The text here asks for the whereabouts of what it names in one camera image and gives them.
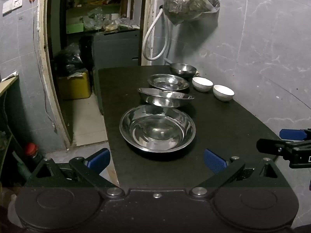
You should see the deep steel plate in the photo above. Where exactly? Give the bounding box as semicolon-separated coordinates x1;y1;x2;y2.
138;88;195;109

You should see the shallow steel plate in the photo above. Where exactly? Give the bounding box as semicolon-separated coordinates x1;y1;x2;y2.
147;73;190;92

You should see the white wall switch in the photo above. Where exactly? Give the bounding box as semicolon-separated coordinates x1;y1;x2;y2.
2;0;24;14

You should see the wooden shelf board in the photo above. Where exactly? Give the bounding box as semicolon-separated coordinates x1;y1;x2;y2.
0;71;20;96

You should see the grey cabinet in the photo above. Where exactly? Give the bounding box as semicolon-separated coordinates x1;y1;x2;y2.
92;30;141;69

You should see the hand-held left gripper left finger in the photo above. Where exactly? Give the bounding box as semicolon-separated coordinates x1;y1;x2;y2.
25;148;124;198

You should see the white hose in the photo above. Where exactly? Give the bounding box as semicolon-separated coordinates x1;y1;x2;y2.
142;6;171;61

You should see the small steel bowl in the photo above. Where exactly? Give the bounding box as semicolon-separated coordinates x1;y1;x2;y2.
169;63;197;78

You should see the large steel basin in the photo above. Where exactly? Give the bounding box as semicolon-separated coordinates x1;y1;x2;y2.
119;104;196;153

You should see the cluttered storage shelf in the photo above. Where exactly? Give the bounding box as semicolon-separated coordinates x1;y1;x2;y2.
60;0;142;34

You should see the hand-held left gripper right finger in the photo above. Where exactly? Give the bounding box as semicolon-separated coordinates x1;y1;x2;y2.
190;149;292;198

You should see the grey wall cable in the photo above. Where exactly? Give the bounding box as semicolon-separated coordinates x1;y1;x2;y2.
31;0;56;130

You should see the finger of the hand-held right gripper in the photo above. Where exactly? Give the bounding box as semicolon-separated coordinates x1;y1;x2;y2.
257;138;311;157
279;128;311;141

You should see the clear plastic bag of greens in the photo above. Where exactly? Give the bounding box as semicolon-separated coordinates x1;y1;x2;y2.
162;0;220;26

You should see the red-capped dark bottle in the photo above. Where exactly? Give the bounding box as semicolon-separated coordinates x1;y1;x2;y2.
24;142;44;168

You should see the white ceramic bowl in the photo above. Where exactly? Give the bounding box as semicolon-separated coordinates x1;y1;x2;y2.
192;77;214;93
212;84;235;102

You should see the green bottle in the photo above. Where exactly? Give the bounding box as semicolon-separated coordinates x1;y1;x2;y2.
17;161;32;180

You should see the yellow plastic box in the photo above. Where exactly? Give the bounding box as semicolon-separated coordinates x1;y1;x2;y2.
57;69;92;100

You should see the black plastic bag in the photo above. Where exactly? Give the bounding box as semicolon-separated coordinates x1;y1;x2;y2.
54;43;84;78

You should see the wooden door frame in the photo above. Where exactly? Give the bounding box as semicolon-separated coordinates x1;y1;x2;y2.
38;0;72;149

